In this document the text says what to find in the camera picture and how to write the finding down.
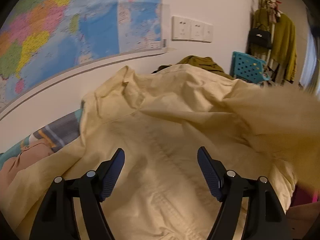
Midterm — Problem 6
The cream yellow jacket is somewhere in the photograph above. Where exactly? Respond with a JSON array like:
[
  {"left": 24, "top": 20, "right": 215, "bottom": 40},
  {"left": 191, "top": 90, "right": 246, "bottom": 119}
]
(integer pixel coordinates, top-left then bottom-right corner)
[{"left": 1, "top": 64, "right": 319, "bottom": 239}]

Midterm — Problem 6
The person in pink sweater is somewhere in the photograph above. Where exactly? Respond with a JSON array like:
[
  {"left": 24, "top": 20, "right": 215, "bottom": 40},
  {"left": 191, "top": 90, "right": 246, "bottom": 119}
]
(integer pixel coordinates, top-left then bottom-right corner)
[{"left": 286, "top": 183, "right": 319, "bottom": 235}]

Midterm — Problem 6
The pink garment on bed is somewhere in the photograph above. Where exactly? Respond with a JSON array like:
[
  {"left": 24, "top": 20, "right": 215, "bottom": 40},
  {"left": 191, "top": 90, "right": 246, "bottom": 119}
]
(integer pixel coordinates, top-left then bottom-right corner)
[{"left": 1, "top": 139, "right": 54, "bottom": 197}]

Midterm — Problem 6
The blue patterned bed sheet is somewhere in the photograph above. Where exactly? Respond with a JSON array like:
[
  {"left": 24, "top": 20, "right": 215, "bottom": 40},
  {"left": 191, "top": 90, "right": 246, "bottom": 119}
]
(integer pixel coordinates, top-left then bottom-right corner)
[{"left": 1, "top": 109, "right": 82, "bottom": 168}]

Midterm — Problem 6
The teal perforated plastic basket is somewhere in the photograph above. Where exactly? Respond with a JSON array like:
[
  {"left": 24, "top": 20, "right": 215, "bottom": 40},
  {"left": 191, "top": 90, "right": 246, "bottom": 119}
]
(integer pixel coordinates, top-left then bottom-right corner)
[{"left": 231, "top": 51, "right": 270, "bottom": 84}]

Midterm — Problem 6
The olive coat on rack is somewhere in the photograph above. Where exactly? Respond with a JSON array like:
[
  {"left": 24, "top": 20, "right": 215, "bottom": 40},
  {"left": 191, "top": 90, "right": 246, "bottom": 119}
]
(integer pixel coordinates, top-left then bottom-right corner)
[{"left": 250, "top": 8, "right": 297, "bottom": 83}]

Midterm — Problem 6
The olive green garment on bed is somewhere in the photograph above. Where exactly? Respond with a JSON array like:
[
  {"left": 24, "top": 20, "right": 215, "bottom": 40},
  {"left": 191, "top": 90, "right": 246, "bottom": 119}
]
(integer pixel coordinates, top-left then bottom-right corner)
[{"left": 152, "top": 55, "right": 234, "bottom": 81}]

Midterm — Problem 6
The black handbag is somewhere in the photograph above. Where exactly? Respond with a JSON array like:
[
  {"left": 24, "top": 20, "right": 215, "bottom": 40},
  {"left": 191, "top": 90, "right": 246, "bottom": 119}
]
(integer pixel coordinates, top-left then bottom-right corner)
[{"left": 248, "top": 24, "right": 272, "bottom": 49}]

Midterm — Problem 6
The white coat rack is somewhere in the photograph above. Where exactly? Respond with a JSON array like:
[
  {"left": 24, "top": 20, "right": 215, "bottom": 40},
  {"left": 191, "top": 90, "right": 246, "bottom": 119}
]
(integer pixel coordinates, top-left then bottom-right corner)
[{"left": 260, "top": 0, "right": 281, "bottom": 82}]

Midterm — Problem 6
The colourful wall map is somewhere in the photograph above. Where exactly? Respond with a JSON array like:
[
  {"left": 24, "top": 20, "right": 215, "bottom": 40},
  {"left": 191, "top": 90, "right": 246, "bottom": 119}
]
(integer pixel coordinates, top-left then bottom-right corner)
[{"left": 1, "top": 0, "right": 162, "bottom": 108}]

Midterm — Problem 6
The white wall socket panel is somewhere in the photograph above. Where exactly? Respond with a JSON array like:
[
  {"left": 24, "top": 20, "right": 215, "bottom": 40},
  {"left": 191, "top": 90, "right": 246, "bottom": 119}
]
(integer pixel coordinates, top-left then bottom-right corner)
[{"left": 171, "top": 16, "right": 213, "bottom": 43}]

